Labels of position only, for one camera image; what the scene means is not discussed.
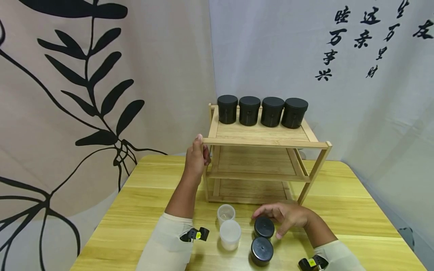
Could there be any person's right hand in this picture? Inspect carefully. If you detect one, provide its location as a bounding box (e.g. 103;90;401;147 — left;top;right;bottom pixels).
251;202;315;240

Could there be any person's left hand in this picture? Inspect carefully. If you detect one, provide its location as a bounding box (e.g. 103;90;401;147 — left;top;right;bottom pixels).
184;134;212;185

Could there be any black round lidded jar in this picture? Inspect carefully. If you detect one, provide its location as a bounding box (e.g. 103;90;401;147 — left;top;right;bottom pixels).
250;236;275;267
217;94;238;125
254;216;275;239
260;96;285;128
281;97;309;129
239;96;261;126

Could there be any wooden three-tier shelf rack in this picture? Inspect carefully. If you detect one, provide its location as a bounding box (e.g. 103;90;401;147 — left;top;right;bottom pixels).
202;103;333;206

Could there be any person's left forearm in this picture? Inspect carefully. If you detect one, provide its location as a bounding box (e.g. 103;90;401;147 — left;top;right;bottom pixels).
136;175;203;271

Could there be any person's right forearm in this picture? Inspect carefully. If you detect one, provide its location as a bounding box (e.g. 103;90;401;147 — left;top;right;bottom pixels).
303;216;367;271

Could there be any black wrist band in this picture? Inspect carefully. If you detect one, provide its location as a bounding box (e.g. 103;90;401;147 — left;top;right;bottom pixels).
298;255;329;271
179;227;210;243

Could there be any clear plastic open jar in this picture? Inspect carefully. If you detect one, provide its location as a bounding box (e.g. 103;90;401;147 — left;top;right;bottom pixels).
217;204;236;226

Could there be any clear plastic lidded jar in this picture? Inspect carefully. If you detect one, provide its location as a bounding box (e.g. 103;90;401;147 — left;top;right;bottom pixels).
219;219;242;252

